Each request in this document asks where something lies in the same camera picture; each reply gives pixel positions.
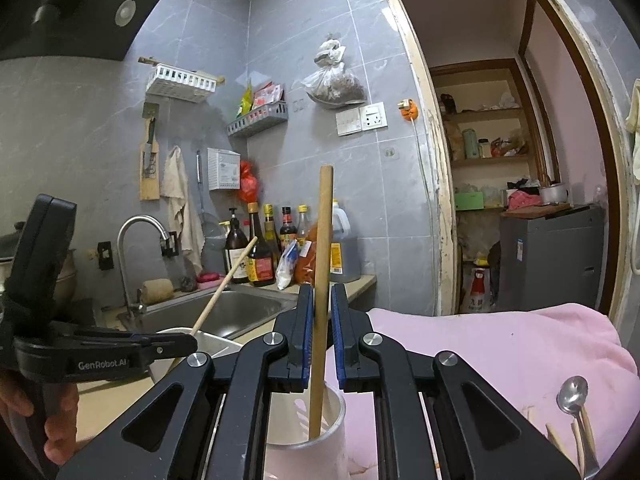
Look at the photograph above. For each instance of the wooden shelf unit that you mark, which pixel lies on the wooden shelf unit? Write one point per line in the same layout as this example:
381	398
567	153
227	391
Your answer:
492	161

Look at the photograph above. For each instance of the wooden cutting board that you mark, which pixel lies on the wooden cutting board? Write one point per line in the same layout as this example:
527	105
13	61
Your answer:
535	209

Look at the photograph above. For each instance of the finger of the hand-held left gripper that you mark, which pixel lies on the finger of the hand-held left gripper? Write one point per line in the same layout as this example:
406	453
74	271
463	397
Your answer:
170	346

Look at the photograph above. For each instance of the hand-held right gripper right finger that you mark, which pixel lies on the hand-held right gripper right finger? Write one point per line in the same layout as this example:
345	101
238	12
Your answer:
339	360

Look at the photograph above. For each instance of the white wall basket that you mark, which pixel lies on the white wall basket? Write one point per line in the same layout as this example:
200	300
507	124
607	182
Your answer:
180	82

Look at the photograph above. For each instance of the wooden door frame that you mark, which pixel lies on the wooden door frame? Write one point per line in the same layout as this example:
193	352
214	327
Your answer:
440	210

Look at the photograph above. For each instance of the pale pink utensil holder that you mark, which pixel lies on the pale pink utensil holder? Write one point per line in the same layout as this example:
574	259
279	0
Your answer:
331	440

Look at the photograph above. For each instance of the wooden chopstick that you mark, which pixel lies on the wooden chopstick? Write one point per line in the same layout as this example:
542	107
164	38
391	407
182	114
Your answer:
225	285
322	220
578	445
555	442
589	435

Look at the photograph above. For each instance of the white red sack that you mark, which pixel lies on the white red sack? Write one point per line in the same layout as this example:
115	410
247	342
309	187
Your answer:
477	292

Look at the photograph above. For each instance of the clear bag of dried goods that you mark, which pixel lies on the clear bag of dried goods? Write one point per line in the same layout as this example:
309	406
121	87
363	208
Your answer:
335	85

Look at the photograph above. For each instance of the large oil jug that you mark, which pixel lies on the large oil jug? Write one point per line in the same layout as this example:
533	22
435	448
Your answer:
345	255

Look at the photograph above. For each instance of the dark pump bottle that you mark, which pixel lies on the dark pump bottle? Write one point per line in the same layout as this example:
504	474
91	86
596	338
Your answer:
235	250

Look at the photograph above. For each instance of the metal faucet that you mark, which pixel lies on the metal faucet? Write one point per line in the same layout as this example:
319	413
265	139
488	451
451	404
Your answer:
131	225

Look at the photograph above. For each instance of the green canister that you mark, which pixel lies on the green canister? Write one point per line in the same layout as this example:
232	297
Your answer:
469	145

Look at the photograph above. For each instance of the white wall switch socket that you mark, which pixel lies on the white wall switch socket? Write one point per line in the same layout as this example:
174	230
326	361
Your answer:
360	119

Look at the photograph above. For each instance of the yellow cap sauce bottle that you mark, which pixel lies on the yellow cap sauce bottle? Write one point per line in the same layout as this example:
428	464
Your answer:
270	230

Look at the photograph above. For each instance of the red cloth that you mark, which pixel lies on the red cloth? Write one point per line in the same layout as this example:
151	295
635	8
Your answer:
522	200

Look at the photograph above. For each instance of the red label dark bottle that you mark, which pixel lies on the red label dark bottle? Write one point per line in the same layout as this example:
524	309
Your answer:
287	230

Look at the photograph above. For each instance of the pink sponge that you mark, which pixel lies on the pink sponge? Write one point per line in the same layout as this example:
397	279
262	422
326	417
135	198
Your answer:
208	278

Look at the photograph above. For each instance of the steel sink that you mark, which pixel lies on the steel sink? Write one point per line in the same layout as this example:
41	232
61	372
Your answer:
235	310

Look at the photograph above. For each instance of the green box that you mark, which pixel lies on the green box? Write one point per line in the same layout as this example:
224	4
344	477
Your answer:
469	200

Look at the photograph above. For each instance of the white jar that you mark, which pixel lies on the white jar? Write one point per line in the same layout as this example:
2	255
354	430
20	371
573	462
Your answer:
484	149

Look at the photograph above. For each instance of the small white plastic bag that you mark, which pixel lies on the small white plastic bag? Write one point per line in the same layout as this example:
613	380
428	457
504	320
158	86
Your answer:
287	270

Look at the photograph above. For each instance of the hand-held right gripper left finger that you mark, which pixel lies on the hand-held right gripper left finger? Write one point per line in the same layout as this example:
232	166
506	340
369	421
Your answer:
308	360

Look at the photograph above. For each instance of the black wall socket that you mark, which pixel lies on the black wall socket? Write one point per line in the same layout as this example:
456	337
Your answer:
104	255

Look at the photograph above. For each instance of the grey cabinet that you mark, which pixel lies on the grey cabinet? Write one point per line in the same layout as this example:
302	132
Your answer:
550	260

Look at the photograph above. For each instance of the metal spoon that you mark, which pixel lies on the metal spoon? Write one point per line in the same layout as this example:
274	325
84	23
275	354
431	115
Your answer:
572	395

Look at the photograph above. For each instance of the metal skimmer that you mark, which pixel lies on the metal skimmer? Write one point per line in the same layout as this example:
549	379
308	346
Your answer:
212	232

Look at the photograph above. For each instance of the dark scouring pad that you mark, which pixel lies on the dark scouring pad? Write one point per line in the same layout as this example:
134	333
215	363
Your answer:
188	284

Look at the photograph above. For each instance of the black range hood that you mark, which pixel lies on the black range hood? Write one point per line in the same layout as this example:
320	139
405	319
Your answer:
75	15

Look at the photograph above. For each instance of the red plastic bag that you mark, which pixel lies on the red plastic bag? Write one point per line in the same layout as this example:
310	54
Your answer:
250	182

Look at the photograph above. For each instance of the wooden rolling pin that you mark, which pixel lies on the wooden rolling pin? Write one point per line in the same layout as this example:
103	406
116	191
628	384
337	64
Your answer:
147	61

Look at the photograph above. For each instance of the red packet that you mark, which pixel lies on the red packet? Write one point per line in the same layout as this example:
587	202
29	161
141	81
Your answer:
267	95

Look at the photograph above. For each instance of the white wall box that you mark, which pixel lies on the white wall box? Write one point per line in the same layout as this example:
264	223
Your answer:
223	170

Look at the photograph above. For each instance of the metal pot with lid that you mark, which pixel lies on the metal pot with lid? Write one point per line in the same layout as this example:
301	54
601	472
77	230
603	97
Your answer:
9	247

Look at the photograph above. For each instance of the orange chili powder bag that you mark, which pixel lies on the orange chili powder bag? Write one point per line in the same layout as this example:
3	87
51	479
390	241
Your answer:
306	260

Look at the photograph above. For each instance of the clear bottle yellow cap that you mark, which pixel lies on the clear bottle yellow cap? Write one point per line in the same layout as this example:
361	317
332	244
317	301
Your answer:
303	225

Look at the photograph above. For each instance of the loofah sponge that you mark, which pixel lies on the loofah sponge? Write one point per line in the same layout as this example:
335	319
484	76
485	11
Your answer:
156	291

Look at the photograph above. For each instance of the black faucet attachment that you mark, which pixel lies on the black faucet attachment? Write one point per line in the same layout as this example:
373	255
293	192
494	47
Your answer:
171	244

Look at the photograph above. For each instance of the kitchen knife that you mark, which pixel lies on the kitchen knife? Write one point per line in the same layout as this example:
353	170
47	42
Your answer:
151	130

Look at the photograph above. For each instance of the pink cloth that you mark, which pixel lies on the pink cloth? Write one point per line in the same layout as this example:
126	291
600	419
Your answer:
475	330

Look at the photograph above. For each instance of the person's left hand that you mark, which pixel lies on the person's left hand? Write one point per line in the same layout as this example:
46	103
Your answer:
62	425

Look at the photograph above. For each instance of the small metal pot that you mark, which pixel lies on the small metal pot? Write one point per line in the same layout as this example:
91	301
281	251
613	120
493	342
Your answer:
554	194

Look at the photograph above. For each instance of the grey wall basket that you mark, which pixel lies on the grey wall basket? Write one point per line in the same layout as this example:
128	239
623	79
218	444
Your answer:
257	121

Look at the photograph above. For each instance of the beige hanging towel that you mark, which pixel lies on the beige hanging towel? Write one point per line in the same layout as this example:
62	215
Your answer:
175	195

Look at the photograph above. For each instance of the yellow packet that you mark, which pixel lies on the yellow packet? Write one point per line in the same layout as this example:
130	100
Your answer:
245	100

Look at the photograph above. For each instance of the dark soy sauce bottle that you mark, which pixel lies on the dark soy sauce bottle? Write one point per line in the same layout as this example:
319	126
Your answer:
261	265

